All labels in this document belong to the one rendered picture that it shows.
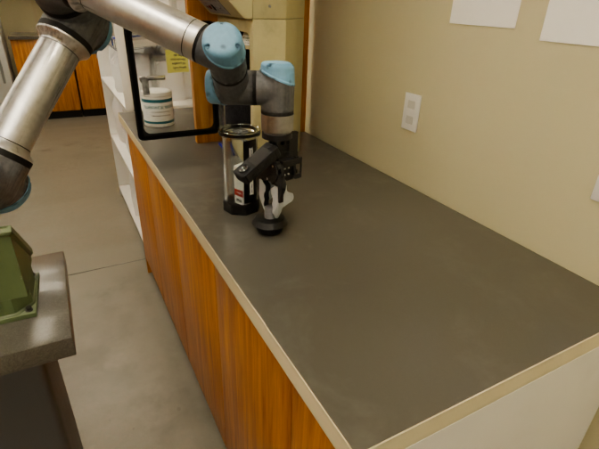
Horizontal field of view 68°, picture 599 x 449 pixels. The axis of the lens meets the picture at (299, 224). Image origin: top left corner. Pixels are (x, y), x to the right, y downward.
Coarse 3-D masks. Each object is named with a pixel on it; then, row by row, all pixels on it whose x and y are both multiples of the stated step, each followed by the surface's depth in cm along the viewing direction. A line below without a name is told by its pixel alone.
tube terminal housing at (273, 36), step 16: (256, 0) 128; (272, 0) 130; (288, 0) 134; (304, 0) 148; (224, 16) 149; (256, 16) 130; (272, 16) 132; (288, 16) 136; (256, 32) 132; (272, 32) 134; (288, 32) 138; (256, 48) 134; (272, 48) 136; (288, 48) 141; (256, 64) 136; (224, 112) 168; (256, 112) 143
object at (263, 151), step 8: (264, 144) 103; (272, 144) 102; (256, 152) 102; (264, 152) 101; (272, 152) 100; (248, 160) 101; (256, 160) 100; (264, 160) 100; (272, 160) 101; (240, 168) 100; (248, 168) 99; (256, 168) 99; (264, 168) 101; (240, 176) 99; (248, 176) 98; (256, 176) 100
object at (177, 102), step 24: (144, 48) 147; (144, 72) 150; (168, 72) 154; (192, 72) 158; (144, 96) 154; (168, 96) 157; (192, 96) 161; (144, 120) 157; (168, 120) 161; (192, 120) 165
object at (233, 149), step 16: (224, 128) 114; (240, 128) 118; (256, 128) 114; (224, 144) 113; (240, 144) 111; (256, 144) 114; (224, 160) 115; (240, 160) 113; (224, 176) 118; (240, 192) 117
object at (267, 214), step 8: (272, 208) 109; (256, 216) 111; (264, 216) 111; (272, 216) 110; (280, 216) 111; (256, 224) 109; (264, 224) 108; (272, 224) 108; (280, 224) 109; (264, 232) 109; (272, 232) 109; (280, 232) 111
